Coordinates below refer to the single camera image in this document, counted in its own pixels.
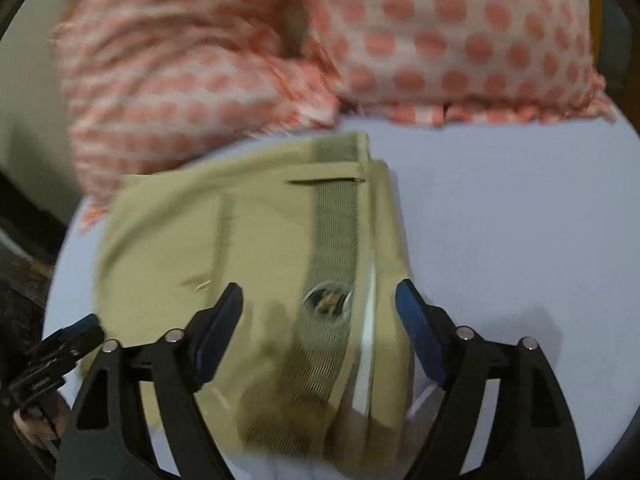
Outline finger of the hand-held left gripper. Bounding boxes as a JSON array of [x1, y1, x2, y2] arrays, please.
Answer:
[[54, 313, 100, 336], [29, 326, 106, 367]]

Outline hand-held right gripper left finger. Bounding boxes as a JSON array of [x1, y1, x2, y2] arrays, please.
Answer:
[[55, 282, 246, 480]]

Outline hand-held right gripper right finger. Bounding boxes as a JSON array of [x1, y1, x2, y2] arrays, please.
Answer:
[[395, 279, 586, 480]]

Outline khaki pants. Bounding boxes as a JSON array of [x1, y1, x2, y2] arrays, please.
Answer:
[[80, 131, 417, 478]]

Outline person's left hand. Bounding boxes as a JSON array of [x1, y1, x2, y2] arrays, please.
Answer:
[[12, 391, 72, 450]]

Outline orange polka-dot pillow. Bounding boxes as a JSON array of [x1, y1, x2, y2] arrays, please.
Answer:
[[51, 0, 346, 236], [300, 0, 617, 128]]

